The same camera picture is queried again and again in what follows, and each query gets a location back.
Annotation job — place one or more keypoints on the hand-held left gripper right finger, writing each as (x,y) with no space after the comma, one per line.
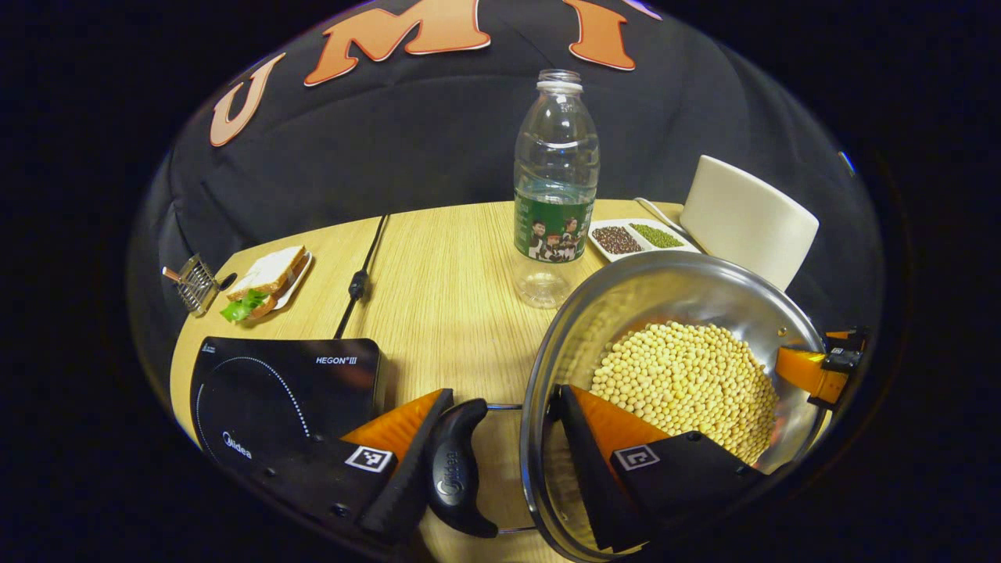
(586,469)

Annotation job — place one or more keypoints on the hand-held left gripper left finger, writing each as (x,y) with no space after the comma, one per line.
(403,493)

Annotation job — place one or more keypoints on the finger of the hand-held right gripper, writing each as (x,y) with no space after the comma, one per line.
(809,371)

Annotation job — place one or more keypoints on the stainless steel pot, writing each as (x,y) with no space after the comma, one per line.
(665,293)

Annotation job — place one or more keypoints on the black induction cooktop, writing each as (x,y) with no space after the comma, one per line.
(266,391)

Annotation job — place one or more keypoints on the pile of soybeans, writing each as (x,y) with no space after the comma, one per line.
(688,375)

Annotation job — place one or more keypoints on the white toaster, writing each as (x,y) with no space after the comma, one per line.
(743,219)

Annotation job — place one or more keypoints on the pile of green mung beans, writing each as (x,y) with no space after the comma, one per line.
(657,235)

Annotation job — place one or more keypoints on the white divided dish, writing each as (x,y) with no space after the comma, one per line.
(635,233)

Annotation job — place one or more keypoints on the white spoon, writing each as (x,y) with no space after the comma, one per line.
(655,209)

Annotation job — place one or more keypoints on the pile of dark red beans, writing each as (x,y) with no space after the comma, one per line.
(616,239)

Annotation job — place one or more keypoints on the sandwich with lettuce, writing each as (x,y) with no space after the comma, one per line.
(266,274)

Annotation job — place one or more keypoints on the clear plastic water bottle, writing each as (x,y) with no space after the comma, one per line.
(555,156)

